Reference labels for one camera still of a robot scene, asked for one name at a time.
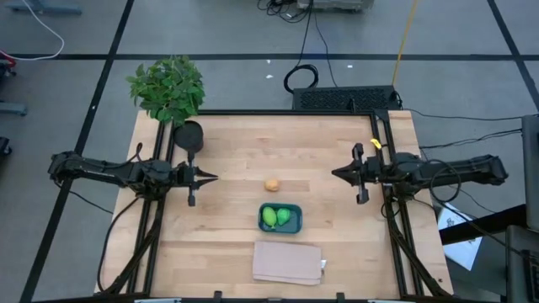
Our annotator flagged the grey furniture piece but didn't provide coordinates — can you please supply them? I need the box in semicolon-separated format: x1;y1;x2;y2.
504;225;539;303

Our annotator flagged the grey equipment box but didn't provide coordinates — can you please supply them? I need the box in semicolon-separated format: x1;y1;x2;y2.
296;0;375;13

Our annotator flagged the red floor object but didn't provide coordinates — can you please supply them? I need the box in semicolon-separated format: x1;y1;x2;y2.
0;50;18;71

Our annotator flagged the black cable bundle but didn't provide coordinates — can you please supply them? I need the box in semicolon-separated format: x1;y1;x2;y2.
257;0;312;24

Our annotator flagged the black coiled hanging cable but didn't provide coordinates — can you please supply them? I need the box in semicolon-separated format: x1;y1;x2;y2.
283;0;320;94

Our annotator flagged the black beam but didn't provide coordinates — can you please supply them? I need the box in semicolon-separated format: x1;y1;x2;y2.
438;204;527;247

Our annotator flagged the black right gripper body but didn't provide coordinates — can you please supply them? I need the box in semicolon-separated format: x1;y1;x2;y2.
352;142;383;205

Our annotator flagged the teal plastic container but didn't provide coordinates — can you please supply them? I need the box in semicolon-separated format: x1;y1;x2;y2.
257;202;303;235

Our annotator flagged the thin black hanging cable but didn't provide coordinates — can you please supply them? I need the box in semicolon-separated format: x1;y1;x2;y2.
313;12;338;88

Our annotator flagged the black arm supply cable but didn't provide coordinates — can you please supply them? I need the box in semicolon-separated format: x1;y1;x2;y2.
96;194;142;295

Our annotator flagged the white paper sheet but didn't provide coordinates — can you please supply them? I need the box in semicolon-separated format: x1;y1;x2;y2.
437;201;483;271

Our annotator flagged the green leafy plant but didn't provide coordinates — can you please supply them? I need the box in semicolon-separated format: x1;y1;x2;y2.
125;54;206;127

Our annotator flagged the folded beige towel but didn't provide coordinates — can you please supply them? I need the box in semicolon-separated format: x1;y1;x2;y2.
251;239;328;287

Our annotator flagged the black plant pot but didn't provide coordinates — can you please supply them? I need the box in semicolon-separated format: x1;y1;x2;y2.
173;120;205;153

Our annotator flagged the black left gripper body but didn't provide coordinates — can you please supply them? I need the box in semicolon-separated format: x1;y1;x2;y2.
176;150;198;207

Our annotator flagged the yellow-green toy fruit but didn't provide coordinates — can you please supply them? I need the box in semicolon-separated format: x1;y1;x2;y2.
261;205;279;231

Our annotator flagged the grey flat stand base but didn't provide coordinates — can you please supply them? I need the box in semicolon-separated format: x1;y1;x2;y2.
3;0;83;16

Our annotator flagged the white floor cable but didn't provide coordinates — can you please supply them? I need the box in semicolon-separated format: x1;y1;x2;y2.
0;0;65;62

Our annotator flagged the black floor cable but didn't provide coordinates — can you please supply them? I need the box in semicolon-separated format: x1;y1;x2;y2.
419;128;523;151
403;107;523;123

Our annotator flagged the grey stand foot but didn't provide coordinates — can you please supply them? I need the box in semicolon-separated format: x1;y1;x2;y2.
0;100;29;118

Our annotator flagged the black perforated computer case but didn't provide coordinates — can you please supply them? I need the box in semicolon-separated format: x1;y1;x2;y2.
291;85;402;113

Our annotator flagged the yellow hanging cable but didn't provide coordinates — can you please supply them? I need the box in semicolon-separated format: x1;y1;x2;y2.
391;0;419;88

